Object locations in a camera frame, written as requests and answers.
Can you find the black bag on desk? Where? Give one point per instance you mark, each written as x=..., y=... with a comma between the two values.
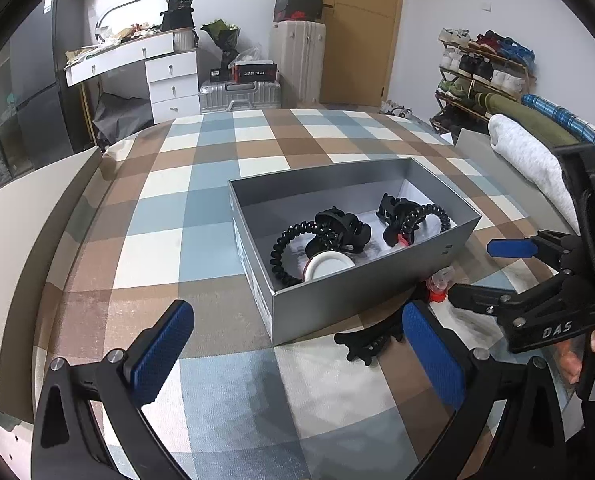
x=177, y=10

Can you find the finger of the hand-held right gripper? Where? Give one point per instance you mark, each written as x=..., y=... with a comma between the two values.
x=482, y=297
x=510, y=248

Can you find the white vanity desk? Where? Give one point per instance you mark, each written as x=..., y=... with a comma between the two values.
x=172, y=85

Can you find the blue plaid blanket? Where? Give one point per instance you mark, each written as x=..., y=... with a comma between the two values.
x=577, y=125

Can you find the white plastic bag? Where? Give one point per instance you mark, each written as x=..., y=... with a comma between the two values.
x=249, y=56

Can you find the green rolled blanket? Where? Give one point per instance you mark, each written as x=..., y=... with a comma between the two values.
x=522, y=115

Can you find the silver suitcase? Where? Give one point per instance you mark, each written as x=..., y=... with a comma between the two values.
x=240, y=97

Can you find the checkered bed blanket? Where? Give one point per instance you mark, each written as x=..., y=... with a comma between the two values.
x=202, y=200

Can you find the pile of desk clutter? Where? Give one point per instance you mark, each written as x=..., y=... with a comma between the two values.
x=112, y=42

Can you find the beige bed board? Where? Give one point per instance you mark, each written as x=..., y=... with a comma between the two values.
x=22, y=240

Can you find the black and red box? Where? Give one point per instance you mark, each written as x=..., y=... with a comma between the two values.
x=255, y=72

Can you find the black refrigerator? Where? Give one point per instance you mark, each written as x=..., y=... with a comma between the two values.
x=42, y=70

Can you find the sandals on floor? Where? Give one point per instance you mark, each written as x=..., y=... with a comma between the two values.
x=395, y=109

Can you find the rows of shoes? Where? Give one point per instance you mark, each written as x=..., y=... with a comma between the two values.
x=482, y=67

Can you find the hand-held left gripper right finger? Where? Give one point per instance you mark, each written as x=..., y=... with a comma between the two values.
x=432, y=355

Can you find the white ribbed vase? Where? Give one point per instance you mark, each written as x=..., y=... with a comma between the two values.
x=184, y=41

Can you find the grey cardboard box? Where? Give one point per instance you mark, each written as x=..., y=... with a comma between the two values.
x=327, y=310

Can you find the oval vanity mirror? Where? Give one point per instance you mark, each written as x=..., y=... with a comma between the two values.
x=127, y=12

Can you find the black hair claw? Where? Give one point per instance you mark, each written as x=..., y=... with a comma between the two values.
x=345, y=227
x=370, y=342
x=392, y=212

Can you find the black bag under desk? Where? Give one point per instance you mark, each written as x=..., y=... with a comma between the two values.
x=120, y=120

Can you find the dark wrapped flower bouquet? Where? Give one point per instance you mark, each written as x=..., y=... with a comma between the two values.
x=222, y=37

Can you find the white fleece blanket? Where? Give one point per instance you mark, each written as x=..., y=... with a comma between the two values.
x=527, y=160

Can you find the white round lid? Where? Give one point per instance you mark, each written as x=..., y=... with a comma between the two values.
x=330, y=266

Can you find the yellow stick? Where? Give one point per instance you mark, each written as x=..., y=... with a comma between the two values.
x=88, y=115

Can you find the wooden door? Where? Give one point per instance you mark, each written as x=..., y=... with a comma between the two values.
x=362, y=35

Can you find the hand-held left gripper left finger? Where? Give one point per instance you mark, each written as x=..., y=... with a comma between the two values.
x=162, y=355

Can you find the white suitcase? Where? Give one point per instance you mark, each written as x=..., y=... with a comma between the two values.
x=297, y=65

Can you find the wooden shoe rack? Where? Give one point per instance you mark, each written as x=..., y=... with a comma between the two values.
x=470, y=105

